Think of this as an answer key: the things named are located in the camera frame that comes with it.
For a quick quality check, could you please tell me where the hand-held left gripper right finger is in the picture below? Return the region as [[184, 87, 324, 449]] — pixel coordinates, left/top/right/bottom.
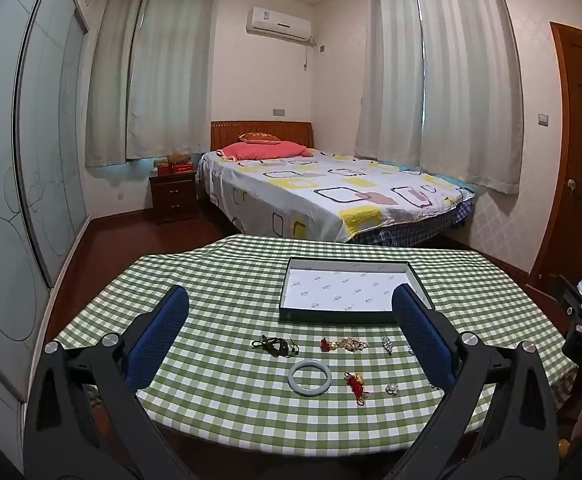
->
[[386, 284, 562, 480]]

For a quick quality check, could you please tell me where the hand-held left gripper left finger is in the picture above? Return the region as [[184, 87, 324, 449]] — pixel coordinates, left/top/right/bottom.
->
[[24, 285, 202, 480]]

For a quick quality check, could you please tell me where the red and gold charm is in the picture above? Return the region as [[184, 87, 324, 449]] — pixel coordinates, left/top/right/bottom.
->
[[320, 337, 370, 354]]

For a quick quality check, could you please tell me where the red tassel charm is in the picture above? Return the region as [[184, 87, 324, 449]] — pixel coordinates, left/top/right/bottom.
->
[[343, 371, 370, 405]]

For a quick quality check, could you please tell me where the green shallow box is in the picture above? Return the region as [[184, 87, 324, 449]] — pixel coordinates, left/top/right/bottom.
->
[[278, 257, 436, 325]]

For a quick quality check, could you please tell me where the black knotted cord bracelet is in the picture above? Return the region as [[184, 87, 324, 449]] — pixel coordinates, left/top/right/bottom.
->
[[251, 336, 299, 359]]

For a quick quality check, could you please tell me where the pale jade bangle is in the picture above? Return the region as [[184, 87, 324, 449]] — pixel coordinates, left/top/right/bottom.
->
[[287, 360, 333, 399]]

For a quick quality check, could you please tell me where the green checkered tablecloth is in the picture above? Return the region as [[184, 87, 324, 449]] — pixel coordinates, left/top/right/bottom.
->
[[51, 234, 579, 442]]

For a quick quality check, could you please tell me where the blue plaid bed sheet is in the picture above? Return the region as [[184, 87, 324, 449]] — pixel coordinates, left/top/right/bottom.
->
[[350, 199, 478, 247]]

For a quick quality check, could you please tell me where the dark wooden nightstand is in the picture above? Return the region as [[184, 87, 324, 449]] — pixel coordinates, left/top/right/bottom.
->
[[149, 169, 200, 226]]

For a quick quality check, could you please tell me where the bed with patterned sheet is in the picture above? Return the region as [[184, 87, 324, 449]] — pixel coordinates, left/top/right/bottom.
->
[[196, 147, 476, 245]]

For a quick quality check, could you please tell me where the brown wooden door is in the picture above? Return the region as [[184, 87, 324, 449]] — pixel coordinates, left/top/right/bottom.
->
[[527, 21, 582, 292]]

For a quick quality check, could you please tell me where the glass sliding wardrobe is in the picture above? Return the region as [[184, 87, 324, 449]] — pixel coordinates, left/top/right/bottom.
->
[[0, 0, 93, 405]]

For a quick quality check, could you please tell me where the pink pillow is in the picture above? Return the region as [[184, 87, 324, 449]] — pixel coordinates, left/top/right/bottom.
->
[[219, 141, 308, 162]]

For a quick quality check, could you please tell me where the wooden headboard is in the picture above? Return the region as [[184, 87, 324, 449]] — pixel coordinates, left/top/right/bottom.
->
[[210, 121, 315, 154]]

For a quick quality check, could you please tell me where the brown red cushion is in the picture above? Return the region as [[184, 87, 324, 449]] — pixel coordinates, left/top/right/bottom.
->
[[238, 132, 281, 146]]

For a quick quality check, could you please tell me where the wide white curtain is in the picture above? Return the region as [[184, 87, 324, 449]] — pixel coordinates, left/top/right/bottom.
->
[[126, 0, 218, 162], [413, 0, 524, 196]]

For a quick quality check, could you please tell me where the narrow white curtain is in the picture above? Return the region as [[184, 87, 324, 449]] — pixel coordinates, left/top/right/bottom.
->
[[354, 0, 425, 164], [85, 0, 144, 169]]

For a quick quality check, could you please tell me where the white air conditioner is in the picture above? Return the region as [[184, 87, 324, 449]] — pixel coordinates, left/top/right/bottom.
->
[[245, 6, 315, 44]]

